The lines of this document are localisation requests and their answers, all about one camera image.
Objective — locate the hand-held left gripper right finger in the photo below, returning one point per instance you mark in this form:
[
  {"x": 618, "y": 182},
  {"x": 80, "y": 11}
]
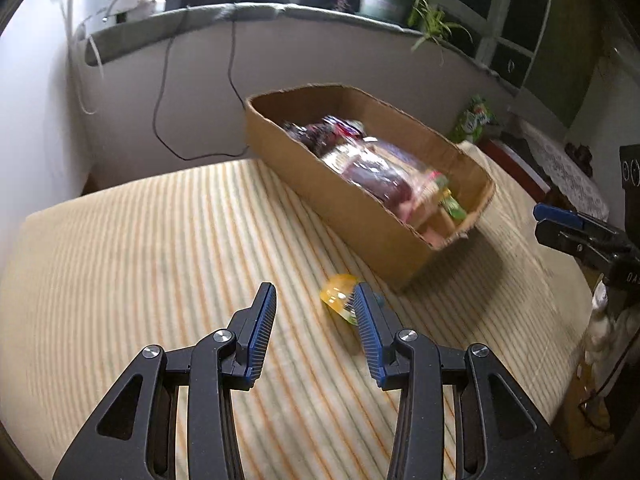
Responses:
[{"x": 370, "y": 340}]

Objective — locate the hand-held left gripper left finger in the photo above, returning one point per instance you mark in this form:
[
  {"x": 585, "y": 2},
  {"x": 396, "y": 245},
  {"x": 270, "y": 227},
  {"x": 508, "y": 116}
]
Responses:
[{"x": 262, "y": 335}]

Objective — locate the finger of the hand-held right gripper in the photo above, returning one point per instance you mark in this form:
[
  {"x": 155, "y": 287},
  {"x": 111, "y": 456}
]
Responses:
[
  {"x": 575, "y": 242},
  {"x": 555, "y": 212}
]

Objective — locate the yellow jelly cup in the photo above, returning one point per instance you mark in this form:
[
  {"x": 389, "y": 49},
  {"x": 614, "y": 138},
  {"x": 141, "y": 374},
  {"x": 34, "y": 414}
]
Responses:
[{"x": 337, "y": 295}]

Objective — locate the cardboard box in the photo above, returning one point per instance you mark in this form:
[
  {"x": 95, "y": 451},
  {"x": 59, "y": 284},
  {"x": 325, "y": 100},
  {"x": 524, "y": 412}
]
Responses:
[{"x": 300, "y": 175}]

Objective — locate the dark snack packet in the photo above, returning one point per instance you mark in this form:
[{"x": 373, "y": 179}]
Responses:
[{"x": 310, "y": 136}]

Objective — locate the white lace cloth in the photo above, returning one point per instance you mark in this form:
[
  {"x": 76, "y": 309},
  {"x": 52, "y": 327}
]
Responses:
[{"x": 565, "y": 175}]

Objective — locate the white fuzzy cloth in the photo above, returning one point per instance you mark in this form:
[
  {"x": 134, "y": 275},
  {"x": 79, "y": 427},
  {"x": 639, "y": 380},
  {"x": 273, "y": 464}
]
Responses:
[{"x": 600, "y": 320}]

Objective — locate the small dark ornament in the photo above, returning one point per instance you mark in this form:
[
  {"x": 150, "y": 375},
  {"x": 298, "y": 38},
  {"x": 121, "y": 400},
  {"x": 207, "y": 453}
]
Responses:
[{"x": 580, "y": 155}]

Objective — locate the red box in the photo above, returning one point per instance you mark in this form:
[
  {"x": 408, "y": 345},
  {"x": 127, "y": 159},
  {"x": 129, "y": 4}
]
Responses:
[{"x": 505, "y": 155}]

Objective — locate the green printed bag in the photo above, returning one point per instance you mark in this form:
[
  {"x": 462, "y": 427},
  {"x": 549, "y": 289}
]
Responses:
[{"x": 472, "y": 120}]

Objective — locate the brown paper bag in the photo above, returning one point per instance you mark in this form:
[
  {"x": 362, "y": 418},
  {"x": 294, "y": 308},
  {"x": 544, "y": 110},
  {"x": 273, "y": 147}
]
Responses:
[{"x": 585, "y": 410}]

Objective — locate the striped beige table cloth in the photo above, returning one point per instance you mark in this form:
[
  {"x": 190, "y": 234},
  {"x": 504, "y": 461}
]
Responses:
[{"x": 125, "y": 260}]

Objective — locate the clear plastic snack bag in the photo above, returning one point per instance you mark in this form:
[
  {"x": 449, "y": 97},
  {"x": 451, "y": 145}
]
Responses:
[{"x": 370, "y": 170}]

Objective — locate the red white snack packet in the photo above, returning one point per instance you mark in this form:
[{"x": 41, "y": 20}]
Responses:
[{"x": 345, "y": 127}]

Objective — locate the potted spider plant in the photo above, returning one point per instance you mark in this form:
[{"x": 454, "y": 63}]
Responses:
[{"x": 385, "y": 2}]

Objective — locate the small flowering plant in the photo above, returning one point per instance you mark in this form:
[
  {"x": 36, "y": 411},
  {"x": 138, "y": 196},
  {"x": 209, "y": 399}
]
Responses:
[{"x": 342, "y": 1}]

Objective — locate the white refrigerator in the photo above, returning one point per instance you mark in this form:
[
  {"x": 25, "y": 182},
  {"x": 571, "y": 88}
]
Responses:
[{"x": 35, "y": 110}]

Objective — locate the grey stone window sill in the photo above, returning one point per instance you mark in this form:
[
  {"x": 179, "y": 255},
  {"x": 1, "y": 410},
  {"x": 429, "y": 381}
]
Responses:
[{"x": 150, "y": 30}]

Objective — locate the white power adapter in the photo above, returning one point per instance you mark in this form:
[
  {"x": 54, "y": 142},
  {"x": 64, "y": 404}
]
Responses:
[{"x": 135, "y": 0}]

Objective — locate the white window frame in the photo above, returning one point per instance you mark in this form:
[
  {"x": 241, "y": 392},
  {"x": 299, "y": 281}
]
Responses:
[{"x": 541, "y": 20}]

